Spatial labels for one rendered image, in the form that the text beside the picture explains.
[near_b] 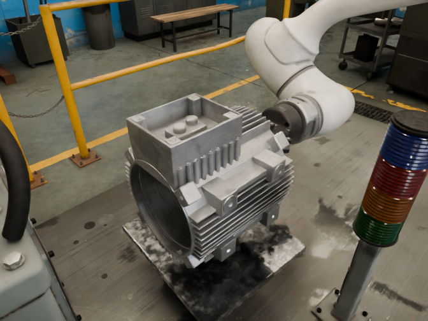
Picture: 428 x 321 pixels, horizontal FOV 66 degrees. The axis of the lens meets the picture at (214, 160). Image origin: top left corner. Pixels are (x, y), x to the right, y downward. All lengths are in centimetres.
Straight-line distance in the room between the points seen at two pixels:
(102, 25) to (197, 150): 466
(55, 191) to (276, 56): 192
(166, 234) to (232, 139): 20
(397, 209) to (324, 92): 29
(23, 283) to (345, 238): 69
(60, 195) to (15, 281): 201
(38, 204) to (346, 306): 198
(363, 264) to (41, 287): 45
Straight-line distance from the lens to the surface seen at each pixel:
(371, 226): 52
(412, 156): 45
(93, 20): 501
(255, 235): 66
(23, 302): 36
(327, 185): 100
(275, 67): 72
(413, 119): 46
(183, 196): 40
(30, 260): 35
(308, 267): 78
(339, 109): 71
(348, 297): 66
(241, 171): 47
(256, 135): 51
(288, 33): 72
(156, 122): 48
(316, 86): 70
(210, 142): 42
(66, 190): 237
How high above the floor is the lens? 140
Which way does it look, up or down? 35 degrees down
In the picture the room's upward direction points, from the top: straight up
